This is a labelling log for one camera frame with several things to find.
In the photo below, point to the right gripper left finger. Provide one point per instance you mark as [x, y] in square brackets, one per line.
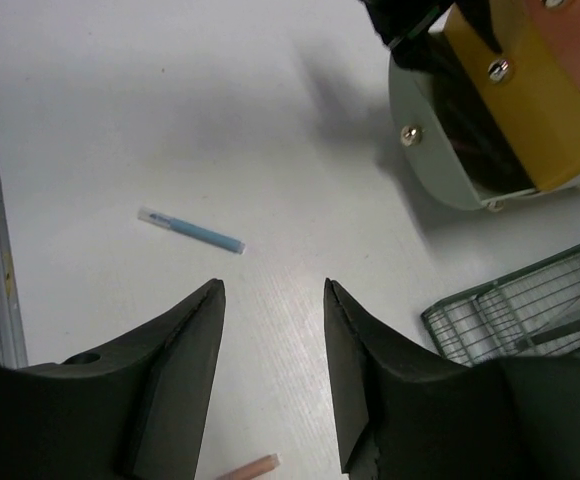
[132, 408]

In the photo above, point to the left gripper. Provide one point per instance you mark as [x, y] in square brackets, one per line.
[403, 27]

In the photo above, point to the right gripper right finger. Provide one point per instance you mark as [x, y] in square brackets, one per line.
[403, 412]

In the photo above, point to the round drawer storage box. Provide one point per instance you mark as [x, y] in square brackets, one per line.
[503, 126]

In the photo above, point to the orange pen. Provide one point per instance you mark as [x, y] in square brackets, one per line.
[253, 469]

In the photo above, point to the blue pen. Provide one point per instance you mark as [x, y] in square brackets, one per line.
[191, 230]

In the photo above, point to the green wire mesh organizer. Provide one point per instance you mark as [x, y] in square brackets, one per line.
[534, 311]

